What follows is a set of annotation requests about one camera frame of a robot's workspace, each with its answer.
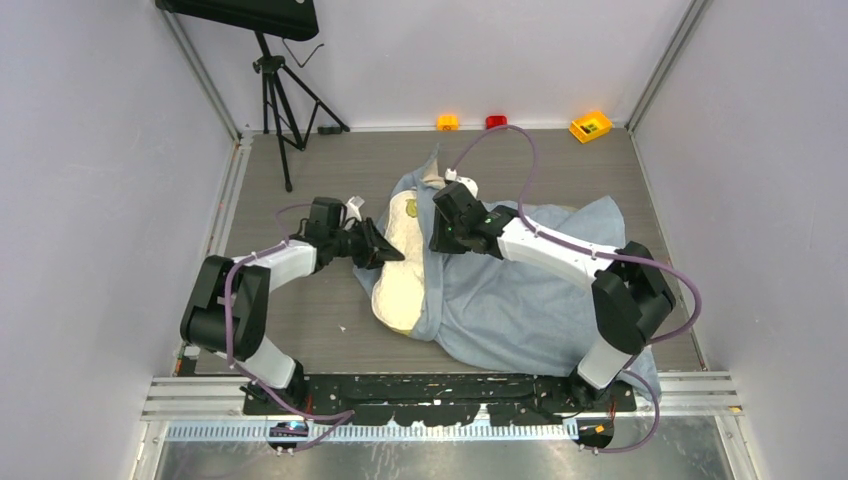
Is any yellow plastic bin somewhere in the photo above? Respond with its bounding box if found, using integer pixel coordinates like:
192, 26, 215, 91
569, 111, 613, 144

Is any red toy block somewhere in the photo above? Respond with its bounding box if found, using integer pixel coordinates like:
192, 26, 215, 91
485, 115, 508, 130

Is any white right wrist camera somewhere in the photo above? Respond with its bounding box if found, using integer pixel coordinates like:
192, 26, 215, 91
444, 168, 479, 198

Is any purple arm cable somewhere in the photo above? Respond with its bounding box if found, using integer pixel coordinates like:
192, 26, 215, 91
447, 124, 704, 455
223, 202, 356, 452

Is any blue pillowcase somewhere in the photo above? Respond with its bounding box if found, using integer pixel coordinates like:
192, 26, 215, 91
352, 145, 662, 399

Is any black tripod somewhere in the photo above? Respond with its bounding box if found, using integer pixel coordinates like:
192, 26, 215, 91
252, 32, 351, 193

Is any orange toy block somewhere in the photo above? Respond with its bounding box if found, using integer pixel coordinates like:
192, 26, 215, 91
436, 114, 460, 131

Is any cream pillow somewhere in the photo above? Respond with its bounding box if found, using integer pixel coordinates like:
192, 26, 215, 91
371, 184, 438, 341

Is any small black block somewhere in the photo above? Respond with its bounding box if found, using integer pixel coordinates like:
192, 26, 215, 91
317, 125, 344, 136

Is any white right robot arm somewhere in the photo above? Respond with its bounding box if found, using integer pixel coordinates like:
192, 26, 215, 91
430, 181, 676, 411

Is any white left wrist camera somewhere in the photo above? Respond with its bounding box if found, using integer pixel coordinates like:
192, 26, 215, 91
344, 196, 365, 222

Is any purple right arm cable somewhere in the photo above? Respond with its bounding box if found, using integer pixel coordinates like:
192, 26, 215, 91
447, 124, 704, 455

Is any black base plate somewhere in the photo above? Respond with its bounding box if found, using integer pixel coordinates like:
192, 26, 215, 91
240, 373, 636, 427

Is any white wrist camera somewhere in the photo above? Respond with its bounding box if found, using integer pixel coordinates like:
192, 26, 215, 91
344, 196, 365, 222
444, 168, 479, 198

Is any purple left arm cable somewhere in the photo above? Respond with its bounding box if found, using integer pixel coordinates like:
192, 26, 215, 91
223, 202, 356, 452

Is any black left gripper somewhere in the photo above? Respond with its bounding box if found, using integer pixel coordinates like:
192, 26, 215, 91
329, 217, 404, 270

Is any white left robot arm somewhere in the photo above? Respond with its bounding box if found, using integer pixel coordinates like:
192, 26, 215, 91
179, 197, 405, 414

